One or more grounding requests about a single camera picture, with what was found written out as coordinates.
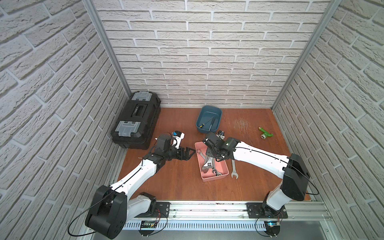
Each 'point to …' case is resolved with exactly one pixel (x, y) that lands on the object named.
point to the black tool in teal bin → (212, 123)
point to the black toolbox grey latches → (137, 120)
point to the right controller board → (272, 228)
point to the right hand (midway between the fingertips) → (211, 151)
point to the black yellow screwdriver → (204, 124)
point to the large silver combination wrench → (234, 172)
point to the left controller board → (147, 224)
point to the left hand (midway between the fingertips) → (191, 148)
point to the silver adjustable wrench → (209, 162)
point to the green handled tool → (265, 134)
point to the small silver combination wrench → (217, 173)
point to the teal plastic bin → (208, 119)
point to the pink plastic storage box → (221, 165)
